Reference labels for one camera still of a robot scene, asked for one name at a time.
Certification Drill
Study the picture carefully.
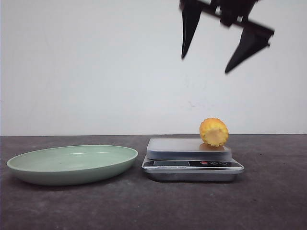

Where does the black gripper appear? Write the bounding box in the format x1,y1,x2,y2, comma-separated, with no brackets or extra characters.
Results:
179,0,274,74

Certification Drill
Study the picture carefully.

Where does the yellow corn cob piece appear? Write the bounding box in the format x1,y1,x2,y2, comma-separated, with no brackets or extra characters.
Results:
199,118,229,147

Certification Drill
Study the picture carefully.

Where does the silver digital kitchen scale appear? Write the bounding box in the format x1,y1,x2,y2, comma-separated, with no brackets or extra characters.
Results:
142,138,244,182

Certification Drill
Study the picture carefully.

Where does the green plastic plate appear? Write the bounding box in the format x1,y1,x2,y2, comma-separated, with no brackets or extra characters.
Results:
7,145,138,186

